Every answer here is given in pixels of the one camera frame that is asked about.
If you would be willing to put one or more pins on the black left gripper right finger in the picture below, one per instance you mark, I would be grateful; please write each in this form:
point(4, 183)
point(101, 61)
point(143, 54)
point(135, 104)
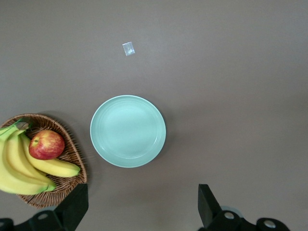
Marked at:
point(211, 211)

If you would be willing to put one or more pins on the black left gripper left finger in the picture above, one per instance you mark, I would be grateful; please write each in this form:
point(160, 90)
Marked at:
point(69, 211)

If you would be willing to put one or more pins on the pale green round plate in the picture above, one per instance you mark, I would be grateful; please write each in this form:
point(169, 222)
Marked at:
point(127, 131)

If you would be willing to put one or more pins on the brown wicker basket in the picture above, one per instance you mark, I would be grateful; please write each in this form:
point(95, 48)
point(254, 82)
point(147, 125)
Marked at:
point(69, 190)

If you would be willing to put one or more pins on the yellow banana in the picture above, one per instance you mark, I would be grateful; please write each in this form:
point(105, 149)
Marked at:
point(18, 158)
point(9, 183)
point(57, 168)

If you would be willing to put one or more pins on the red yellow apple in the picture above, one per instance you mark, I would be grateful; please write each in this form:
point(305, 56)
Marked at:
point(47, 145)

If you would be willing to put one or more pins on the small clear tape piece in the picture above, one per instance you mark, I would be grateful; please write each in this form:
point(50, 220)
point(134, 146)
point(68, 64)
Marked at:
point(128, 48)

